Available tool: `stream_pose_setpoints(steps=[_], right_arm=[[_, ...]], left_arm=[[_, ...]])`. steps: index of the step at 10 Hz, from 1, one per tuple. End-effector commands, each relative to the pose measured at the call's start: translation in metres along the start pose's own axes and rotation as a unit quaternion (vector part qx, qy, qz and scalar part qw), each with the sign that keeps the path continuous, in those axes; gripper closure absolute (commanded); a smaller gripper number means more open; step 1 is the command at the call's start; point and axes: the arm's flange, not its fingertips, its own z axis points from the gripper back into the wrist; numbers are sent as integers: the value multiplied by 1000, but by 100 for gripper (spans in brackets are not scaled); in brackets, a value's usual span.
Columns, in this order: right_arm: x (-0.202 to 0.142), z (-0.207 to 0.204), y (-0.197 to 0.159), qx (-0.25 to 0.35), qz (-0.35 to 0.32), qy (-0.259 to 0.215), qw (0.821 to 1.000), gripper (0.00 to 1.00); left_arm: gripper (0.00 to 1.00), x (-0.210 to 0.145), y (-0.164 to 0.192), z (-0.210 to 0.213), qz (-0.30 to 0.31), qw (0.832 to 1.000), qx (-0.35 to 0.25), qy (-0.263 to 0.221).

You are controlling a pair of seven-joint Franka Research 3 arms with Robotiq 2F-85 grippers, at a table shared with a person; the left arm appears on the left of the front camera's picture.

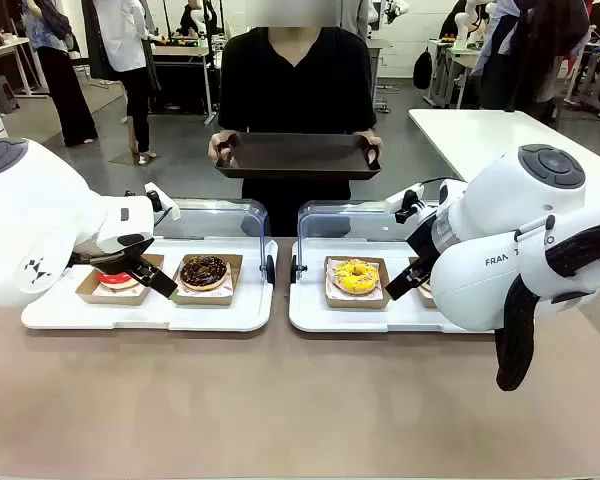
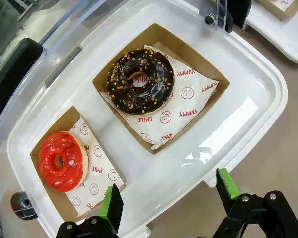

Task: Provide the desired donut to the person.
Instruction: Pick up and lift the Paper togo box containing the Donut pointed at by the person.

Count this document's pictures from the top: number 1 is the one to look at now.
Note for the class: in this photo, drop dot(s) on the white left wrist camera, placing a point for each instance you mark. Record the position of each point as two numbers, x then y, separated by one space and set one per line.
166 205

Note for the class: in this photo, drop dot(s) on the chocolate sprinkled donut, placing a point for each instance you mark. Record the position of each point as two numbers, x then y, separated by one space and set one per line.
192 275

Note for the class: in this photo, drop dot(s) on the bystander in white shirt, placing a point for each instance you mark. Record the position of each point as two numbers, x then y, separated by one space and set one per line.
125 40

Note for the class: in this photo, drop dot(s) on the grey background desk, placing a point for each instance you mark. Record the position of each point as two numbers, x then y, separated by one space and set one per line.
455 52

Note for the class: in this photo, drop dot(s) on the white background workbench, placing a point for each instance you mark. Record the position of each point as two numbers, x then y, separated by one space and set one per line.
5 47

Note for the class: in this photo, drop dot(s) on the red glazed donut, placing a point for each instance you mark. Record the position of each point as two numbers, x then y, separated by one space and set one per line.
115 279

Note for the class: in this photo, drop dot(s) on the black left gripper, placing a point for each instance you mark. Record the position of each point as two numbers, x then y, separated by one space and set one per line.
115 257

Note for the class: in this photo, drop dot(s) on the clear hinged display lid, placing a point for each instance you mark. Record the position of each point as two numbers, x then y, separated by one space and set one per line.
215 220
350 220

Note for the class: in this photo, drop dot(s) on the white side table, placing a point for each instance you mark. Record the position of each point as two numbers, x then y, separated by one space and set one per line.
480 135

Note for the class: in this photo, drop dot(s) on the bystander in grey top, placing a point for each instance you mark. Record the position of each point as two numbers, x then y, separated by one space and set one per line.
355 20

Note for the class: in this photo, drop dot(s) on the white plastic display tray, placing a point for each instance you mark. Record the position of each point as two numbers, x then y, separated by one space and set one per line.
360 320
205 317

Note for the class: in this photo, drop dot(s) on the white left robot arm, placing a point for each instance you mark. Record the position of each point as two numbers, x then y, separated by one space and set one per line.
30 200

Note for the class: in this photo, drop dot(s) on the flat cardboard sheet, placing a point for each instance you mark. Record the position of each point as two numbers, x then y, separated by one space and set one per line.
130 159

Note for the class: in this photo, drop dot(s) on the person's left hand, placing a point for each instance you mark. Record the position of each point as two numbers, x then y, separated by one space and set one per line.
377 145

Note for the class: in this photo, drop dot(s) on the yellow sprinkled donut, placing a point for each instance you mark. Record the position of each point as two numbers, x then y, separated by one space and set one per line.
345 280

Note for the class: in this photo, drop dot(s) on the black backpack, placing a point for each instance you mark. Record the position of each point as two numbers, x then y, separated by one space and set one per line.
422 70

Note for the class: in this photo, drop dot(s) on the bystander in dark coat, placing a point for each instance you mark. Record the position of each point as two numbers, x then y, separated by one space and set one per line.
530 60

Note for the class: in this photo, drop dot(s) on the grey plastic stool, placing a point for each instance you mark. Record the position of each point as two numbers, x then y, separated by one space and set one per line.
2 92

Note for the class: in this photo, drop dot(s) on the person's right hand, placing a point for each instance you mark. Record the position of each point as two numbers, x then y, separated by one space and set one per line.
215 147

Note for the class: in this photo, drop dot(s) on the person's black shirt torso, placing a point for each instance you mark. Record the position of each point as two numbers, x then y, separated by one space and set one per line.
295 90

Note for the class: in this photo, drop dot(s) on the bystander in blue floral top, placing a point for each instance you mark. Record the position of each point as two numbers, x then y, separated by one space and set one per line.
65 85

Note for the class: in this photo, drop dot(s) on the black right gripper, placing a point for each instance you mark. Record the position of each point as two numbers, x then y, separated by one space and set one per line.
422 240

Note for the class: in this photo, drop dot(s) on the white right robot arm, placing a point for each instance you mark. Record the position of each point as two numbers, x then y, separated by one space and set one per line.
505 210

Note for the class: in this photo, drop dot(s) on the background desk with yellow items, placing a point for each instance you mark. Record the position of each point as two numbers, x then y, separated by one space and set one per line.
180 50

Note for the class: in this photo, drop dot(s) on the dark brown serving tray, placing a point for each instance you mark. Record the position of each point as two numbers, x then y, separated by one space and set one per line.
295 155

